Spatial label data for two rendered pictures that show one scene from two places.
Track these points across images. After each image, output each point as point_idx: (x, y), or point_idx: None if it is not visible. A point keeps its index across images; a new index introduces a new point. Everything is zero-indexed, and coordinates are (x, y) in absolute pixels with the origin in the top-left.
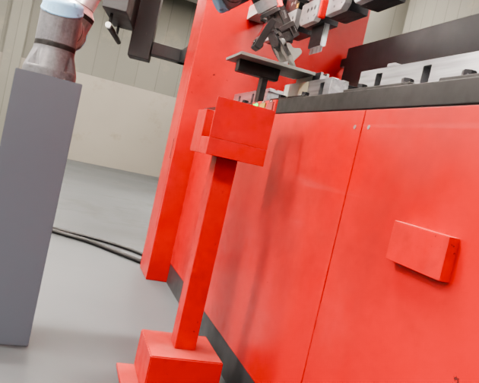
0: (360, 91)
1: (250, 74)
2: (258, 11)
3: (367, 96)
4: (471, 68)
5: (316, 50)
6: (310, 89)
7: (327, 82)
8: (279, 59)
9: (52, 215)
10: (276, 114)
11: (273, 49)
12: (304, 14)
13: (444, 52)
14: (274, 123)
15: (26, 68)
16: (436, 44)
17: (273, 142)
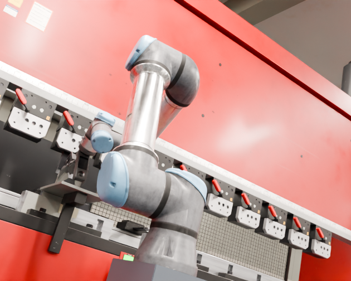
0: (203, 271)
1: (78, 205)
2: (92, 150)
3: (209, 276)
4: (222, 266)
5: (70, 176)
6: (82, 217)
7: (107, 222)
8: (61, 180)
9: None
10: (99, 250)
11: (63, 172)
12: (67, 140)
13: (44, 162)
14: (98, 258)
15: (195, 274)
16: (35, 151)
17: (99, 276)
